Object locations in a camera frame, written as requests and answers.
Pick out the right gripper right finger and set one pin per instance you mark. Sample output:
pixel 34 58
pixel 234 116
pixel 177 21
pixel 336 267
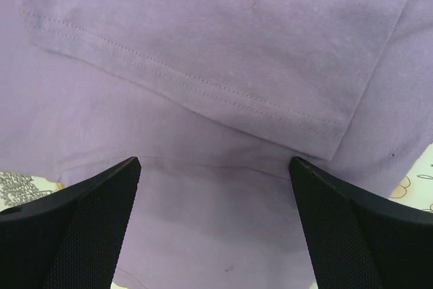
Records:
pixel 357 239

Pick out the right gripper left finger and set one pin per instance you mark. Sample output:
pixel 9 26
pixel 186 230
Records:
pixel 71 238

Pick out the purple t shirt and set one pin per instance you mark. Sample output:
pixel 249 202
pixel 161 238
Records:
pixel 215 97

